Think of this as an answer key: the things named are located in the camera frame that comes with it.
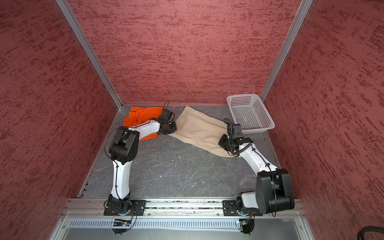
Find beige shorts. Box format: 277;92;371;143
170;106;231;158

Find orange shorts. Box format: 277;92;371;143
124;107;163;127

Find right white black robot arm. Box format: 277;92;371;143
219;119;295;216

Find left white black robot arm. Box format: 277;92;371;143
106;107;177;216

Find white plastic laundry basket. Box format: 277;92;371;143
227;94;276;134

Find right small circuit board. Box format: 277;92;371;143
237;220;252;228

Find small circuit board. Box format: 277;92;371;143
237;220;252;228
113;219;132;228

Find left small circuit board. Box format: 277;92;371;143
113;219;132;228

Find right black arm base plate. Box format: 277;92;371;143
222;200;263;217

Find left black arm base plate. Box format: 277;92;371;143
104;199;147;217

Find right aluminium corner post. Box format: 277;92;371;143
260;0;313;102

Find aluminium corner post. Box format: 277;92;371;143
56;0;124;110
260;0;313;102

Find aluminium front rail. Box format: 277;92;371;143
61;197;305;218

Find white slotted cable duct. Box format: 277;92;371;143
68;219;240;230

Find left aluminium corner post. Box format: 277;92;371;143
56;0;124;110

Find black cable bottom right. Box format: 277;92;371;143
356;225;384;240

